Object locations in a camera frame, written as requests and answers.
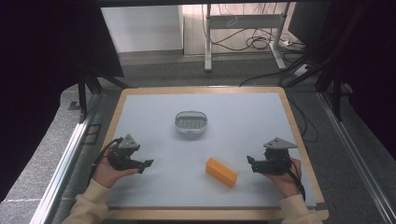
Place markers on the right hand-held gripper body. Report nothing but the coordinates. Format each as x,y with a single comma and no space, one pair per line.
274,163

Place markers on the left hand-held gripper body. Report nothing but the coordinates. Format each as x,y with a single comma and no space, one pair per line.
120,158

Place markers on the person's left hand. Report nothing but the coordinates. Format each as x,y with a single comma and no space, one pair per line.
104,174

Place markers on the person's right hand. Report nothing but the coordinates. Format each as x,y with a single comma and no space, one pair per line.
288,183

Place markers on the orange soap bar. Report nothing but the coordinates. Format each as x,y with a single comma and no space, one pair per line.
221,172

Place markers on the dark floor socket plate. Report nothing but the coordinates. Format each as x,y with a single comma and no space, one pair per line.
92,134

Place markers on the white soap dish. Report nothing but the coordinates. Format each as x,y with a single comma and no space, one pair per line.
190,123

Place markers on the black stand legs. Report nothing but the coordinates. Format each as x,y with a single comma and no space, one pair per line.
90,84
327,71

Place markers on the white power strip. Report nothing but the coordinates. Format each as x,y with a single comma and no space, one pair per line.
301,70

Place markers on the dark curtain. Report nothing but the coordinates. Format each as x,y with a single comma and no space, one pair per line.
40,77
373,68

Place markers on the white cabinet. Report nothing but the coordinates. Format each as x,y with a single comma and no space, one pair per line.
141,28

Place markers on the aluminium rail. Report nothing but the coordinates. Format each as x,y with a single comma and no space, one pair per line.
62,171
358,155

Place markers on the white metal desk frame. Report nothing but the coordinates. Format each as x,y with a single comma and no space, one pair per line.
243,21

